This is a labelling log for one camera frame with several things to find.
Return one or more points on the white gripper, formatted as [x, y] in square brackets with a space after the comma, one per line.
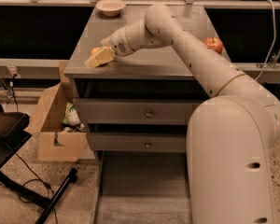
[118, 43]

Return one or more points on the orange fruit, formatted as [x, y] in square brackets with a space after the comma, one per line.
[94, 50]

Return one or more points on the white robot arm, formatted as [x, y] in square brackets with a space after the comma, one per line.
[228, 135]

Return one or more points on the grey top drawer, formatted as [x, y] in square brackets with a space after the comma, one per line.
[135, 111]

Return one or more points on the grey wooden drawer cabinet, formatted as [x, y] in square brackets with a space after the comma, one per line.
[193, 19]

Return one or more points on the grey middle drawer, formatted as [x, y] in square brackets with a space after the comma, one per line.
[138, 142]

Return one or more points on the grey open bottom drawer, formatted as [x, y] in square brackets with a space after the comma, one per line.
[143, 188]

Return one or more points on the beige bowl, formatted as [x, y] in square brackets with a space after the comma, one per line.
[110, 8]

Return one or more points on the white green plush toy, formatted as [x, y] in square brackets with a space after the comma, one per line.
[71, 117]

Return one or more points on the cardboard box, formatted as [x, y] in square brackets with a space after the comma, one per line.
[47, 122]

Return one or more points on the red apple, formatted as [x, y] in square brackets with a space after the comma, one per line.
[214, 43]

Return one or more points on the black stand with base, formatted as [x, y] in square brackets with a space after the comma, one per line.
[12, 137]

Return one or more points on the metal window rail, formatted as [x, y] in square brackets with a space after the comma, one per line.
[28, 67]

